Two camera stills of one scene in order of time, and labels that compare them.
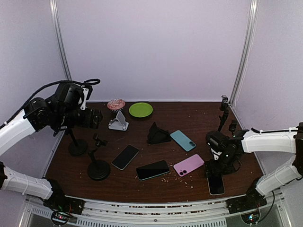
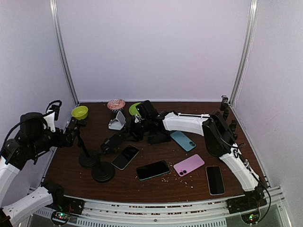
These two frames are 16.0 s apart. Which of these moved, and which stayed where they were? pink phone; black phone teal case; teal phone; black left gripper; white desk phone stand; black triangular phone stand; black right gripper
Moved: black right gripper; black left gripper
Stayed: black triangular phone stand; black phone teal case; pink phone; white desk phone stand; teal phone
